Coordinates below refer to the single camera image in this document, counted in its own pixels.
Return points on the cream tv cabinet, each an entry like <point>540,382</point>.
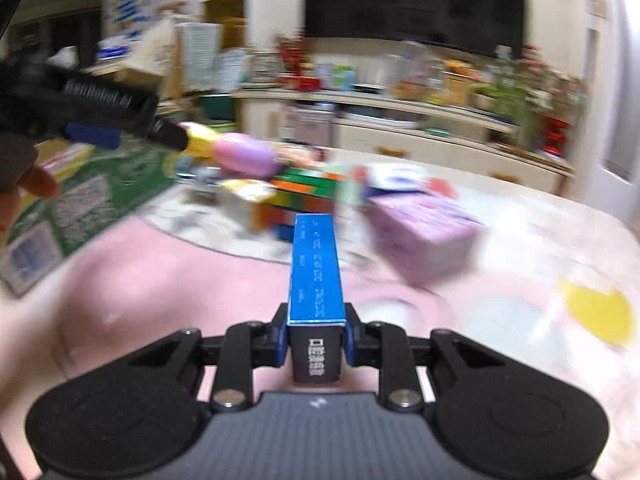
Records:
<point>442,135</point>

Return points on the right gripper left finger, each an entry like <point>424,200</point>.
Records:
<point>243,348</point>

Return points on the red flat box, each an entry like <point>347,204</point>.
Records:
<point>299,83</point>

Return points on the potted flower plant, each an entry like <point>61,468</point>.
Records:
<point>526,90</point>

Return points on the beige tote bag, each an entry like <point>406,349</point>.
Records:
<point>151,58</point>

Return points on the red vase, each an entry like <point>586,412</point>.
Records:
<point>555,136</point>

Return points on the black flat screen television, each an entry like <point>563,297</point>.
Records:
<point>476,26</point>

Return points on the rubik's cube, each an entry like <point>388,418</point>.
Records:
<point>299,191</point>

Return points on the long blue box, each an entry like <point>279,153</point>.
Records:
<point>316,309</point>

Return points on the person's left hand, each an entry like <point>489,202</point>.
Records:
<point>19,172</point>

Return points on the red berry branch decoration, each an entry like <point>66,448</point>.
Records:
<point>292,52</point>

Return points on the open cardboard box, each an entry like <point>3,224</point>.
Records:
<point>98,188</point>

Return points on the pink cartoon box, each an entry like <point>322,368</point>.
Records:
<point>423,237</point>

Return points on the white purple small box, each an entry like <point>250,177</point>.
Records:
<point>383,178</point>

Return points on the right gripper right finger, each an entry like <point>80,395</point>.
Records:
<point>386,348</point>

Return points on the pink yellow doll toy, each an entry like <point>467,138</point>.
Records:
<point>240,153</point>

